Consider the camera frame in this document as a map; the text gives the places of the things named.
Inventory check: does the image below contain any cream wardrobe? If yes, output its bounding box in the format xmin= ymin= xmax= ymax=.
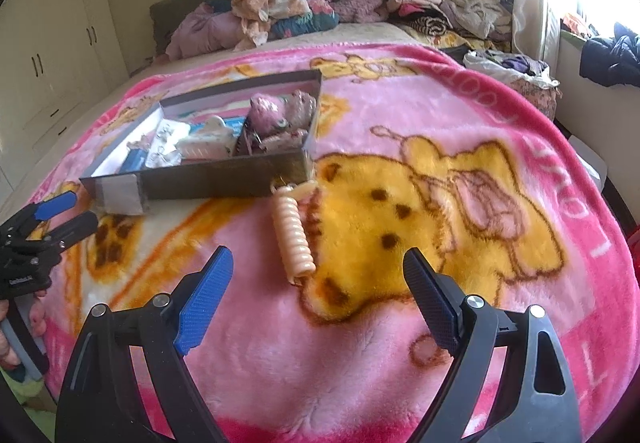
xmin=0 ymin=0 xmax=132 ymax=209

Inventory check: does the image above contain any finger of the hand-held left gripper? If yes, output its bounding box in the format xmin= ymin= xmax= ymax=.
xmin=0 ymin=190 xmax=79 ymax=236
xmin=22 ymin=210 xmax=100 ymax=255

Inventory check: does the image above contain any pile of mixed clothes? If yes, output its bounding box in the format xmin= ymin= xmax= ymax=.
xmin=381 ymin=0 xmax=515 ymax=55

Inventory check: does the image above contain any mauve hair claw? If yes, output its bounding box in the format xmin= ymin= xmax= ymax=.
xmin=234 ymin=123 xmax=267 ymax=157

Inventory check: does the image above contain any clear packet of earrings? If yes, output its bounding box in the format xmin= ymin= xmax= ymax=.
xmin=149 ymin=120 xmax=190 ymax=169

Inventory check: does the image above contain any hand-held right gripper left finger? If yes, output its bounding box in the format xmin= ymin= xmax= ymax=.
xmin=55 ymin=246 xmax=235 ymax=443

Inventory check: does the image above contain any peach spiral hair clip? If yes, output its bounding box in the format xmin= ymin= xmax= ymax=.
xmin=270 ymin=179 xmax=318 ymax=285

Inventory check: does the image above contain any bag of clothes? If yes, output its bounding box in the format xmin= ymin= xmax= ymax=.
xmin=462 ymin=48 xmax=562 ymax=120

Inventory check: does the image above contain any pink fluffy garment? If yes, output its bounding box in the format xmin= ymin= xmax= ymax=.
xmin=331 ymin=0 xmax=389 ymax=23

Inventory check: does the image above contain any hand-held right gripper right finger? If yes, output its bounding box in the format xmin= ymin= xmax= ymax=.
xmin=403 ymin=247 xmax=584 ymax=443

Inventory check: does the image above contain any small blue box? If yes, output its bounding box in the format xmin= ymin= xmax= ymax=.
xmin=121 ymin=148 xmax=152 ymax=172

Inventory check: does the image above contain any brown cardboard box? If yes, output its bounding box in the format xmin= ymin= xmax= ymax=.
xmin=79 ymin=69 xmax=324 ymax=216

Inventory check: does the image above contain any dark jacket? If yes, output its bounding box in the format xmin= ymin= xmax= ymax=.
xmin=579 ymin=22 xmax=640 ymax=89

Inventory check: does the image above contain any cream patterned cloth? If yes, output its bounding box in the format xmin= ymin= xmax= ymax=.
xmin=231 ymin=0 xmax=312 ymax=49

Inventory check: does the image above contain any pink bear print blanket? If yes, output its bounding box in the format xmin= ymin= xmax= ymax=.
xmin=27 ymin=43 xmax=636 ymax=443

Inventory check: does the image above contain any person's left hand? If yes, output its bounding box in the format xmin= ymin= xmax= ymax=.
xmin=0 ymin=290 xmax=49 ymax=370

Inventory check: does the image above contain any cream hair claw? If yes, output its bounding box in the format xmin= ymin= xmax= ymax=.
xmin=176 ymin=116 xmax=239 ymax=160

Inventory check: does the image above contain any pink spotted scrunchie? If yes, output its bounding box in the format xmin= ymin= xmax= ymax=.
xmin=249 ymin=90 xmax=319 ymax=136

